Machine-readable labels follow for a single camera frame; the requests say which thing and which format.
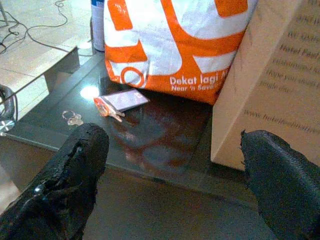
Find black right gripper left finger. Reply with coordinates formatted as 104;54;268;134
0;122;110;240

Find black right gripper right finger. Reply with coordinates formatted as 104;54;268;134
239;129;320;240

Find key with orange tag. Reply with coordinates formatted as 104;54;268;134
93;96;126;123

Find brown printed paper bag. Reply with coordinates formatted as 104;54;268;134
210;0;320;173

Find dark glass coffee table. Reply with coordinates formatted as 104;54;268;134
0;46;276;240

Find white and blue bottle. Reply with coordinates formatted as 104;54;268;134
90;0;107;53

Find orange and white plastic bag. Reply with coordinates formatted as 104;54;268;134
103;0;260;106

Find silver keys on ring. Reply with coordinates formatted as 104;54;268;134
61;110;85;126

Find thick black coiled cable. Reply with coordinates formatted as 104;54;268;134
0;83;20;123

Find thin black floor cable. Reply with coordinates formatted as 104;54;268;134
0;0;70;55

